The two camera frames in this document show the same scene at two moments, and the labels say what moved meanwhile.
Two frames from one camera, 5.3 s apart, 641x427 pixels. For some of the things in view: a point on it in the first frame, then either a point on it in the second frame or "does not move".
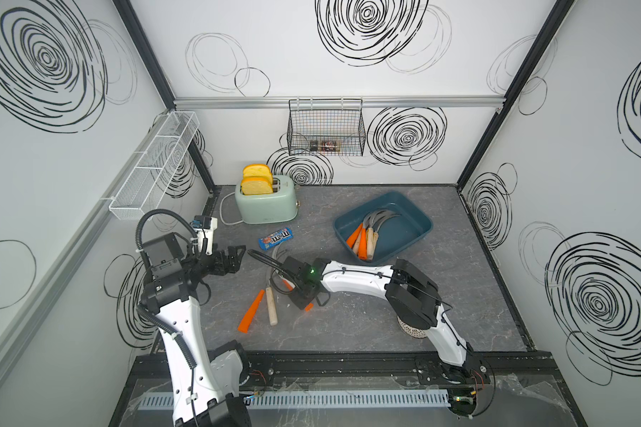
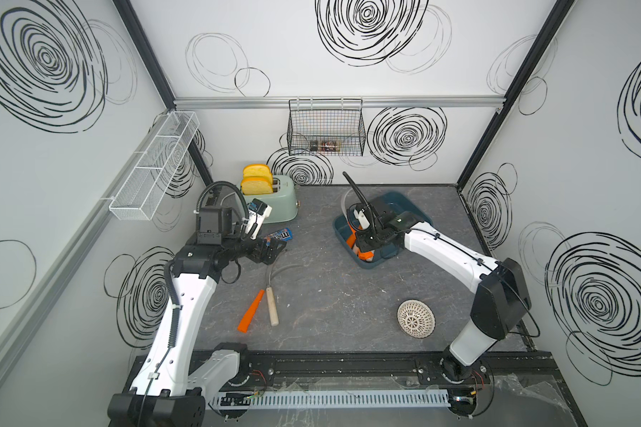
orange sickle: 291,286 → 368,255
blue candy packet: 275,238 does not move
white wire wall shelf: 134,197 does not move
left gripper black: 231,261 → 257,255
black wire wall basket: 326,127 does not move
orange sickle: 247,318 does not move
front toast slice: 255,185 does not move
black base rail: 407,369 does not move
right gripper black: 300,303 → 361,245
